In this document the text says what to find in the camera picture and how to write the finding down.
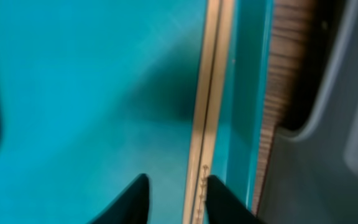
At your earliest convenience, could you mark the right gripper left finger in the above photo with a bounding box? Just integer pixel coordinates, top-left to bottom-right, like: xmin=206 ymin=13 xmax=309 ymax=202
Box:
xmin=90 ymin=174 xmax=150 ymax=224

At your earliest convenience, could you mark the wooden chopstick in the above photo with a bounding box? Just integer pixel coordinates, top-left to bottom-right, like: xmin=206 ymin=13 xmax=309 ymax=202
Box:
xmin=182 ymin=0 xmax=221 ymax=224
xmin=183 ymin=0 xmax=236 ymax=224

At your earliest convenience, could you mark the grey dishwasher rack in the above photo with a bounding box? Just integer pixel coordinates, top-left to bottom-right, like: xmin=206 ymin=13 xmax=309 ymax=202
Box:
xmin=258 ymin=1 xmax=358 ymax=223

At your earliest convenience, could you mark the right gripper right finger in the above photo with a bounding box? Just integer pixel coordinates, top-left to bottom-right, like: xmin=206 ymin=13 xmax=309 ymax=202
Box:
xmin=205 ymin=175 xmax=264 ymax=224

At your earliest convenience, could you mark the teal plastic serving tray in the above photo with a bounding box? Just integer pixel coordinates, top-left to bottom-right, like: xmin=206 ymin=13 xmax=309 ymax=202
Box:
xmin=0 ymin=0 xmax=275 ymax=224

